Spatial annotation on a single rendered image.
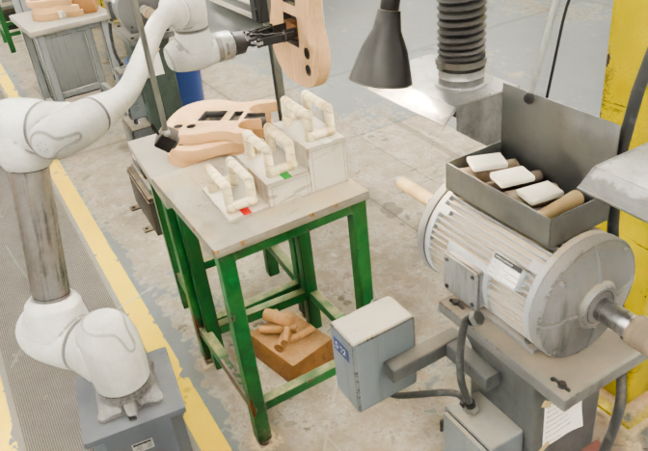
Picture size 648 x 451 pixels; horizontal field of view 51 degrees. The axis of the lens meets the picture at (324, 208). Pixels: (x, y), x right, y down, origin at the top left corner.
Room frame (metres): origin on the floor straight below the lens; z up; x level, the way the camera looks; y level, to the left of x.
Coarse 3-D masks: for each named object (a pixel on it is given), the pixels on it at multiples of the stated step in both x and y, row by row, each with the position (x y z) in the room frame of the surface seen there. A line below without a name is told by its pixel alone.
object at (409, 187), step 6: (402, 180) 1.46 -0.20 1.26; (408, 180) 1.45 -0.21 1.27; (396, 186) 1.47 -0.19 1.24; (402, 186) 1.45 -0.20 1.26; (408, 186) 1.43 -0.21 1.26; (414, 186) 1.42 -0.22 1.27; (408, 192) 1.42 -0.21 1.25; (414, 192) 1.41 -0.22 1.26; (420, 192) 1.39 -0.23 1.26; (426, 192) 1.39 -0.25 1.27; (414, 198) 1.41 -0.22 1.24; (420, 198) 1.38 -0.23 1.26; (426, 198) 1.37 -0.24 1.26; (426, 204) 1.36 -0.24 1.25
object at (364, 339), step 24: (360, 312) 1.15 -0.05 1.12; (384, 312) 1.14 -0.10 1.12; (408, 312) 1.13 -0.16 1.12; (336, 336) 1.11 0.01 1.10; (360, 336) 1.08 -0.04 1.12; (384, 336) 1.08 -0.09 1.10; (408, 336) 1.11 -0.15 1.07; (336, 360) 1.12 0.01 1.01; (360, 360) 1.05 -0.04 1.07; (384, 360) 1.08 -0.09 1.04; (360, 384) 1.05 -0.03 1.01; (384, 384) 1.08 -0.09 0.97; (408, 384) 1.11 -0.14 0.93; (360, 408) 1.05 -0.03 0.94
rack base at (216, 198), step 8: (240, 184) 2.14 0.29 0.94; (232, 192) 2.09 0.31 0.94; (240, 192) 2.08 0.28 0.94; (216, 200) 2.04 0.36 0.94; (224, 208) 1.98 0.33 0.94; (256, 208) 1.96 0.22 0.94; (264, 208) 1.95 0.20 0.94; (224, 216) 1.95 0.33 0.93; (232, 216) 1.92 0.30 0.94; (240, 216) 1.92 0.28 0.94; (248, 216) 1.93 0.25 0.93
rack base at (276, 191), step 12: (240, 156) 2.20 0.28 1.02; (276, 156) 2.17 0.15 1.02; (252, 168) 2.10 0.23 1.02; (300, 168) 2.06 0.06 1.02; (264, 180) 2.00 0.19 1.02; (276, 180) 1.99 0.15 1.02; (288, 180) 2.00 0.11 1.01; (300, 180) 2.02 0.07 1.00; (264, 192) 1.99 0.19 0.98; (276, 192) 1.98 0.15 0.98; (288, 192) 2.00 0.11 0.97; (300, 192) 2.01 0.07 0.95; (276, 204) 1.97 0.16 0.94
